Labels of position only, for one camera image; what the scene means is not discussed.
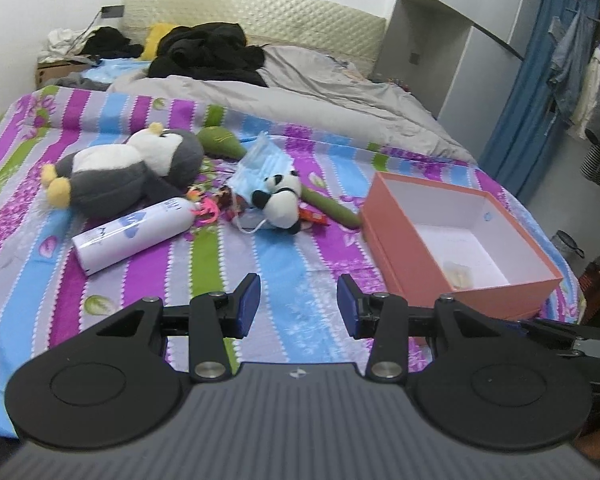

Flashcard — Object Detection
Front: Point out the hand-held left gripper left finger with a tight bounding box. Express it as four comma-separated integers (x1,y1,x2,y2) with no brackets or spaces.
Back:
95,273,262,383

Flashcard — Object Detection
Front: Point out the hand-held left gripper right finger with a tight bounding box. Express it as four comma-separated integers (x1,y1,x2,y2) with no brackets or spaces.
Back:
336,274,506,381

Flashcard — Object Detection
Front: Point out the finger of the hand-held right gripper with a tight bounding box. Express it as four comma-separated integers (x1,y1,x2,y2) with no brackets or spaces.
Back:
502,317,600,358

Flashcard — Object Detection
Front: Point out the pink cardboard box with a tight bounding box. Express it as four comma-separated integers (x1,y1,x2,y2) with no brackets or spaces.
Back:
360,171,565,346

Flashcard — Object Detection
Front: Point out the red snack packet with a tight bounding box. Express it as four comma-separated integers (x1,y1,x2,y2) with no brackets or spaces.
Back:
300,207,331,226

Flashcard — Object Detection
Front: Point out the small panda plush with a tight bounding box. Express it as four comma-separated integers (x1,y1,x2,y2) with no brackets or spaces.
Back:
251,170,303,236

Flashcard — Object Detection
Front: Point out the blue face mask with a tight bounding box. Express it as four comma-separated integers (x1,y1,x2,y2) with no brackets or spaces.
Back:
227,131,296,233

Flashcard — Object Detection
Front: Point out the striped floral bedsheet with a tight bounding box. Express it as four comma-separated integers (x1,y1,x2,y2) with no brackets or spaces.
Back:
0,85,588,441

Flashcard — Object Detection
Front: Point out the white spray bottle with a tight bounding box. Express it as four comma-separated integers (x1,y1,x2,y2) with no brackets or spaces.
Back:
71,196,201,276

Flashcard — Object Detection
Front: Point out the green plush massage stick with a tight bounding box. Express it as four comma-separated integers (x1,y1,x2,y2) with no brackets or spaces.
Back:
196,125,363,231

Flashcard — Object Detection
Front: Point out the striped black white garment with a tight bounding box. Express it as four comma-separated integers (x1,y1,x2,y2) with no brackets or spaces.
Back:
580,145,600,188

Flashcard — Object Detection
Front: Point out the grey and white penguin plush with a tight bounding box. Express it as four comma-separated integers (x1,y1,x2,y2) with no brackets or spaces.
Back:
41,122,206,218

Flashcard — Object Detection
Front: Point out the grey duvet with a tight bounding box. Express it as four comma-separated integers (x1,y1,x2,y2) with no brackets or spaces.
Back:
107,45,478,166

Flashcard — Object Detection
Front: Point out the blue curtain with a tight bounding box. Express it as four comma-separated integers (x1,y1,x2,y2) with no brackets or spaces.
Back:
480,0,600,196

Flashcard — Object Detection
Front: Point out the hanging white garment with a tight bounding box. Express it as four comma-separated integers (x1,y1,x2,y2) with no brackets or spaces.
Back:
567,35,600,141

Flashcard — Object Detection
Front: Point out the large black clothes pile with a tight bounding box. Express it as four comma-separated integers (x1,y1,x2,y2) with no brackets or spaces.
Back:
147,22,268,88

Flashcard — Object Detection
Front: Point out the hanging denim garment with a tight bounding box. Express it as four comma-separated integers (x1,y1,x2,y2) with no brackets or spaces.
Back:
547,15,588,116

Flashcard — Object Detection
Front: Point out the light blue cloth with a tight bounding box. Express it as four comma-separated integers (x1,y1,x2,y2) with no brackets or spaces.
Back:
82,57,153,83

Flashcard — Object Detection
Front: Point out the grey wardrobe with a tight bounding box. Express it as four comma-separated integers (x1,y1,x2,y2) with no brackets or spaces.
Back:
375,0,553,121

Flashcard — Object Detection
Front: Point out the dark grey cloth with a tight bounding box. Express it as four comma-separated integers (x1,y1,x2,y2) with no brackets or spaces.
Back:
50,72,111,92

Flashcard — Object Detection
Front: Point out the cream quilted headboard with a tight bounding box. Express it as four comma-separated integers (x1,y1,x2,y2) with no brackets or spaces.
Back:
121,0,388,81

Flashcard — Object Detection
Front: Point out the small black clothes pile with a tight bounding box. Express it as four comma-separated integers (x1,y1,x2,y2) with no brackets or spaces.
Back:
80,26,143,58

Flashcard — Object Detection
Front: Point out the brown cardboard box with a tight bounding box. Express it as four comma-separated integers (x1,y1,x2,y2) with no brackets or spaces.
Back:
35,57,93,88

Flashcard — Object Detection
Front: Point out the white crumpled cloth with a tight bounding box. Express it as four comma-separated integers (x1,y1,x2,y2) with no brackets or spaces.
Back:
37,27,98,63

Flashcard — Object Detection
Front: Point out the wire mesh trash bin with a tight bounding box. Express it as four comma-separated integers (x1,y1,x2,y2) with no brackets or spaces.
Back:
550,230,586,261

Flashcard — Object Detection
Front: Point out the black cable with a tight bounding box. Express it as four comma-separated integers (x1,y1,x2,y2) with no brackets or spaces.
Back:
72,12,103,53

